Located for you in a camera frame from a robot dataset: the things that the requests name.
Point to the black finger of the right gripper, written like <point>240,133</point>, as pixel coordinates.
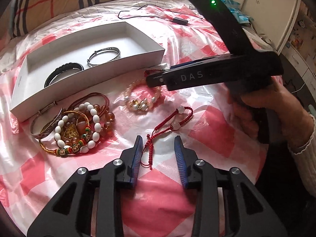
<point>155,79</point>

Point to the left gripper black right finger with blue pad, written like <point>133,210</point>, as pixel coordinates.
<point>246,211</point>

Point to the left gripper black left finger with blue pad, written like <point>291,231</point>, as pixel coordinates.
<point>69,212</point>

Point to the red string bracelet white beads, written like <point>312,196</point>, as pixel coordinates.
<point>167,125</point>

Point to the wide engraved silver bangle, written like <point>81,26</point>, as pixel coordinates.
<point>50,126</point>

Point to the white knit sleeve forearm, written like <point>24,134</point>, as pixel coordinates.
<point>305,158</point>

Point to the white striped bed quilt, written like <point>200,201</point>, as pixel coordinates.
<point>14,50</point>

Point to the blue plastic bag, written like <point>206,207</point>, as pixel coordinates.
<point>234,8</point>

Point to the thin silver bangle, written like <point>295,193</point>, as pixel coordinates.
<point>104,50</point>

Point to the white cabinet with tree decal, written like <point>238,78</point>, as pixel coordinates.
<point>273,20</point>

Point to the pink checkered plastic sheet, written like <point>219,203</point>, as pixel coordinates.
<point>158,206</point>

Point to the white shallow cardboard box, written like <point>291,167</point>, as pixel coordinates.
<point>59,68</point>

